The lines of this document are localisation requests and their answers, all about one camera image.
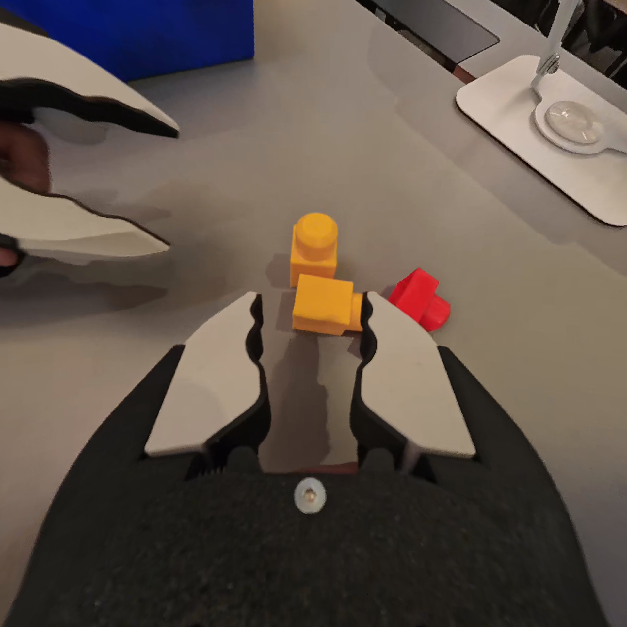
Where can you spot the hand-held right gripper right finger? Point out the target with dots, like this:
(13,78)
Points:
(411,392)

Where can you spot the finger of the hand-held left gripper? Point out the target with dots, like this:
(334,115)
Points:
(59,230)
(59,64)

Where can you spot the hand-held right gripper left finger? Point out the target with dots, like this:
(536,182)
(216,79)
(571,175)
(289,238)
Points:
(211,392)

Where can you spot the blue plastic bin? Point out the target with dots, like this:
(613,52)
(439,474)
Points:
(147,34)

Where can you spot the red two-stud toy block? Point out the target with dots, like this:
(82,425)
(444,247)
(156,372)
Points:
(416,294)

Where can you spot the yellow toy building block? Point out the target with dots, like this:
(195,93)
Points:
(313,260)
(323,306)

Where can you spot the person's left hand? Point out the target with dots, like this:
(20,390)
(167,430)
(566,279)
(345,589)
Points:
(22,157)

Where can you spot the white book stand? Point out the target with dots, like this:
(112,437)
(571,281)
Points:
(500,108)

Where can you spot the black flat panel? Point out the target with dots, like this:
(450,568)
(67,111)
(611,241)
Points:
(441,29)

